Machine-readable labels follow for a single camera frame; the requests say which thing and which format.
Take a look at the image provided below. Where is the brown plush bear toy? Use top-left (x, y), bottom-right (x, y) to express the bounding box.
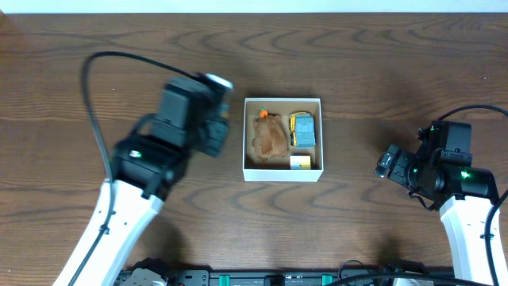
top-left (252, 108), bottom-right (289, 160)

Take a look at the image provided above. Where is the colourful two-by-two puzzle cube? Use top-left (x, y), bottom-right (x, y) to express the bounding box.
top-left (290, 155), bottom-right (312, 170)

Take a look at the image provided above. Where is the black right cable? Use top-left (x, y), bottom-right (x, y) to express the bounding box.
top-left (325, 104), bottom-right (508, 286)

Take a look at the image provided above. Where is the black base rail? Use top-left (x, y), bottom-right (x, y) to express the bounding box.
top-left (114, 257), bottom-right (473, 286)

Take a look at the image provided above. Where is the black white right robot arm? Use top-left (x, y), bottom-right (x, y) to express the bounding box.
top-left (375, 121), bottom-right (507, 285)

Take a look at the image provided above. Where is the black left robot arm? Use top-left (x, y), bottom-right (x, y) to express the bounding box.
top-left (55, 74), bottom-right (233, 285)

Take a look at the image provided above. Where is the white cardboard box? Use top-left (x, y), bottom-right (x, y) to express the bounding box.
top-left (243, 98), bottom-right (324, 182)

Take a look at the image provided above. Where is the yellow grey toy truck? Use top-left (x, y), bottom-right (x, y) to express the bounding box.
top-left (289, 111), bottom-right (316, 149)

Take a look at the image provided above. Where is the black left cable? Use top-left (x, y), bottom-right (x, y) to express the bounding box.
top-left (67, 50), bottom-right (199, 286)

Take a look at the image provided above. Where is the black cable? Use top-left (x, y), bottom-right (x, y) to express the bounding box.
top-left (67, 50), bottom-right (199, 286)
top-left (325, 104), bottom-right (508, 286)

